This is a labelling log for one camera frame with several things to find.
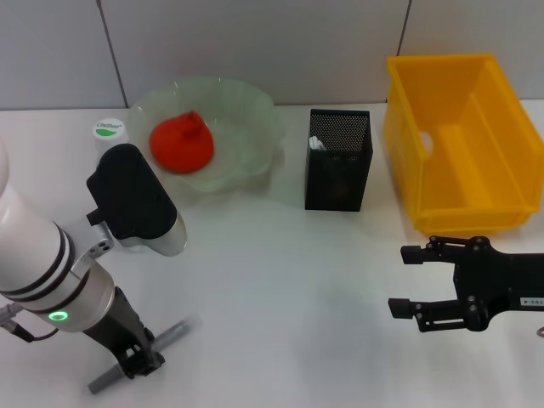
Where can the mint green utility knife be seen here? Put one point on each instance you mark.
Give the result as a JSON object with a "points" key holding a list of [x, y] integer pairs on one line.
{"points": [[316, 143]]}

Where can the orange fruit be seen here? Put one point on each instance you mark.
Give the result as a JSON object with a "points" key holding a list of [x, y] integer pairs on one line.
{"points": [[178, 144]]}

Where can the grey marker pen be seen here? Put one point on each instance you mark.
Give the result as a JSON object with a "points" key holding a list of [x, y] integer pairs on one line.
{"points": [[174, 333]]}

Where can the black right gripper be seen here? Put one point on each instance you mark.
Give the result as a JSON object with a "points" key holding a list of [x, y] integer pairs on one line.
{"points": [[497, 285]]}

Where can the black mesh pen holder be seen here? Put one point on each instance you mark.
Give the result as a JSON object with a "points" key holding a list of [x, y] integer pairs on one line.
{"points": [[336, 183]]}

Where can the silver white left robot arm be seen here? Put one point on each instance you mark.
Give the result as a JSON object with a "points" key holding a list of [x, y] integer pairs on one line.
{"points": [[25, 238]]}

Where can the translucent green fruit bowl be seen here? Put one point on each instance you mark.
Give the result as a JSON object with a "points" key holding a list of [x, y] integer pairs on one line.
{"points": [[251, 127]]}

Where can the yellow plastic bin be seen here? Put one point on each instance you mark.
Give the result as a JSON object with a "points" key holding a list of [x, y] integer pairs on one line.
{"points": [[467, 170]]}

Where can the clear green-label water bottle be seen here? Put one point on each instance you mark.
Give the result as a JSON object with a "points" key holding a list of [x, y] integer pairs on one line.
{"points": [[109, 129]]}

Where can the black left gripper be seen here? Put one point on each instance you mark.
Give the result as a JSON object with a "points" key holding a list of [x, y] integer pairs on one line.
{"points": [[121, 327]]}

